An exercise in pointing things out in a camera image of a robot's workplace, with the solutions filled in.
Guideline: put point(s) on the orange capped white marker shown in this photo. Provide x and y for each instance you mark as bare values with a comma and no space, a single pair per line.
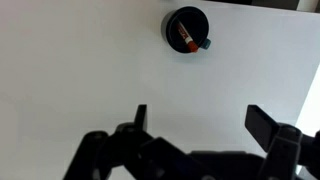
187,38

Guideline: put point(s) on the dark teal mug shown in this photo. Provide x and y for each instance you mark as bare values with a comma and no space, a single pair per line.
195,25

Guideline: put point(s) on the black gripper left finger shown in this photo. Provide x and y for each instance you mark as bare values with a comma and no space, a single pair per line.
110,153

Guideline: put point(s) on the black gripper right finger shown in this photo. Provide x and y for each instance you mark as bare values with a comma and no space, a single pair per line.
283,146

